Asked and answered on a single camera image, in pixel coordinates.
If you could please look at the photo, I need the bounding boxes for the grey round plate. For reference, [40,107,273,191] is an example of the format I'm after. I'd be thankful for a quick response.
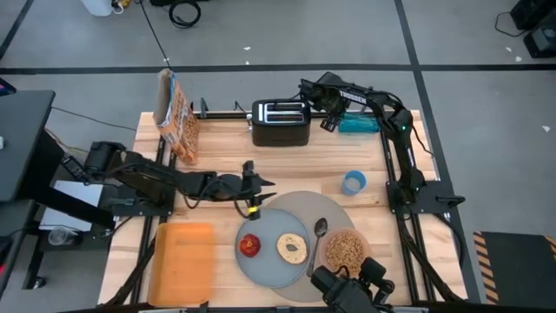
[234,207,312,290]

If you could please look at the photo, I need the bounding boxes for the orange cereal box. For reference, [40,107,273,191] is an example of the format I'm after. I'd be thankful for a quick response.
[152,68,201,166]

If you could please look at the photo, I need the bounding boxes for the black equipment case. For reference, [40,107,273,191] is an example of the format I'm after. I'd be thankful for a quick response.
[510,0,556,30]

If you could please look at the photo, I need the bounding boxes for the hazard-striped black mat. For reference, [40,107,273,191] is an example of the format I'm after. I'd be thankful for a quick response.
[473,230,556,305]

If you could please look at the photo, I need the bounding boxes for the pink bowl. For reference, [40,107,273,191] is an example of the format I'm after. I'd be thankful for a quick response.
[319,226,374,279]

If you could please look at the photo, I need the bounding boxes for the red apple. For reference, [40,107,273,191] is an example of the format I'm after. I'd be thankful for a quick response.
[239,233,261,258]

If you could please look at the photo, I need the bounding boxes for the metal spoon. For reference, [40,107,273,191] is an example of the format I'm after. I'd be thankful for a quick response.
[306,216,329,278]

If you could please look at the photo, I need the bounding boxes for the white paper sheet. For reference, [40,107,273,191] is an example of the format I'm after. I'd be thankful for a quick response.
[53,179,104,209]

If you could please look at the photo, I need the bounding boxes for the cereal rings pile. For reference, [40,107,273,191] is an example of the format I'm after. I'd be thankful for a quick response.
[325,232,366,275]

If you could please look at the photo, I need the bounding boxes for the black toaster cord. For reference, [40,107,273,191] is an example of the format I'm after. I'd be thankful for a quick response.
[234,101,255,128]

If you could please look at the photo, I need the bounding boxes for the white bucket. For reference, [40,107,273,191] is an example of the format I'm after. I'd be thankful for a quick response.
[80,0,115,17]

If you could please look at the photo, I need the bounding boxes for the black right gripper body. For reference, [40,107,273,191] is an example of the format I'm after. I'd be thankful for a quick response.
[299,71,348,115]

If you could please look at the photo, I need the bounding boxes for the round grey placemat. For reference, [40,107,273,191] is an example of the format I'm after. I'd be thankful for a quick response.
[260,190,361,304]

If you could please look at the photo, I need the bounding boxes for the black desk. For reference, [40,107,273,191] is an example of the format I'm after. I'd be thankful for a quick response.
[0,90,56,203]

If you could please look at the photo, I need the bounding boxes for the thin black cable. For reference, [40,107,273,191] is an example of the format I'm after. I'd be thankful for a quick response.
[50,106,138,131]

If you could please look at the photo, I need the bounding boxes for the clear plastic cup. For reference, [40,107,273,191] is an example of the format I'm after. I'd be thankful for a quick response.
[47,225,82,247]

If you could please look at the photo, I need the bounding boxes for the black two-slot toaster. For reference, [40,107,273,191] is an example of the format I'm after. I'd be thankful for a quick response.
[250,98,313,148]

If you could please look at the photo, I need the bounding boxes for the toasted bagel half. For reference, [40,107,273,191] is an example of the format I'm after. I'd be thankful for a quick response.
[275,232,308,265]

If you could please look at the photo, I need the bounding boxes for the coiled black cable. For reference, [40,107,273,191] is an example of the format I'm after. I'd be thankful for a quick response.
[168,0,202,30]

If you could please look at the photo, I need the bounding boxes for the long black floor cable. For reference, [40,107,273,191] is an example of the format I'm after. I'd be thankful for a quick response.
[138,0,173,73]

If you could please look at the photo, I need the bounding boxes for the blue plastic cup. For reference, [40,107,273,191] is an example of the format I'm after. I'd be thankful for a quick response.
[341,170,368,196]

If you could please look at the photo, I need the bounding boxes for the black floor box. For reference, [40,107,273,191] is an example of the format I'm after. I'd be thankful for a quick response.
[523,26,556,59]

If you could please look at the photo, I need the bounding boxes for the teal translucent bottle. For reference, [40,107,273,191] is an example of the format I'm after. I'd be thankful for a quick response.
[338,111,381,134]

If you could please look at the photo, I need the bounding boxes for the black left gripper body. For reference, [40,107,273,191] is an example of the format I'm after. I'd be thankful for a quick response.
[216,160,262,221]

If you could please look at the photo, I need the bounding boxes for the black jointed device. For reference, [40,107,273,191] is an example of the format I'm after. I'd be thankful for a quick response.
[310,256,396,313]

